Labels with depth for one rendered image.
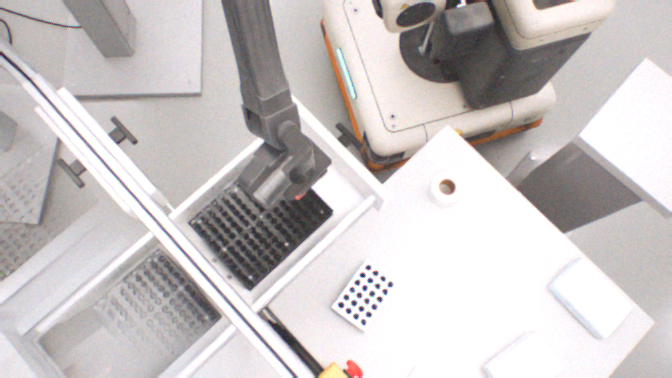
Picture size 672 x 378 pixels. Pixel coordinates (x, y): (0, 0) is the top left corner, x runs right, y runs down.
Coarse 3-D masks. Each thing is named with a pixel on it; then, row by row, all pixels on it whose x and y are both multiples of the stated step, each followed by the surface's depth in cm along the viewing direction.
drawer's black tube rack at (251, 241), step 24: (240, 192) 111; (216, 216) 110; (240, 216) 113; (264, 216) 110; (288, 216) 110; (312, 216) 110; (216, 240) 108; (240, 240) 109; (264, 240) 112; (288, 240) 109; (240, 264) 107; (264, 264) 108
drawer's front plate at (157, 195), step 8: (64, 88) 112; (64, 96) 112; (72, 96) 113; (72, 104) 111; (80, 104) 116; (80, 112) 111; (88, 120) 111; (96, 128) 110; (104, 136) 110; (104, 144) 109; (112, 144) 110; (112, 152) 109; (120, 152) 109; (120, 160) 109; (128, 160) 109; (128, 168) 108; (136, 168) 109; (136, 176) 108; (144, 176) 109; (144, 184) 108; (152, 184) 113; (152, 192) 108; (160, 192) 116; (160, 200) 114; (168, 200) 117
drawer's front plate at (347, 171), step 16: (304, 112) 113; (304, 128) 118; (320, 128) 112; (320, 144) 117; (336, 144) 111; (336, 160) 116; (352, 160) 111; (352, 176) 115; (368, 176) 110; (368, 192) 114; (384, 192) 109
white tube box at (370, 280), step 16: (368, 272) 118; (384, 272) 118; (352, 288) 120; (368, 288) 117; (384, 288) 118; (336, 304) 116; (352, 304) 120; (368, 304) 116; (352, 320) 116; (368, 320) 116
